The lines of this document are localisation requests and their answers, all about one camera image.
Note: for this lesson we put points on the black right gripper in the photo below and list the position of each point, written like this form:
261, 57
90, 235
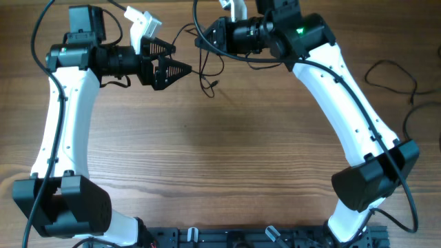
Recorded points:
222, 35

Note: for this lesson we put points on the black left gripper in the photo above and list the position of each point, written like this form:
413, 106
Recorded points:
159, 80

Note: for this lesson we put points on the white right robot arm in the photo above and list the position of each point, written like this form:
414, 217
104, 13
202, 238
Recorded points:
379, 161

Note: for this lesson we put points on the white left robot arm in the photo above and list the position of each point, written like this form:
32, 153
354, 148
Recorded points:
58, 199

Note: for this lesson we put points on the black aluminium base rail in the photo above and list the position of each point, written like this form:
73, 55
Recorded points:
297, 237

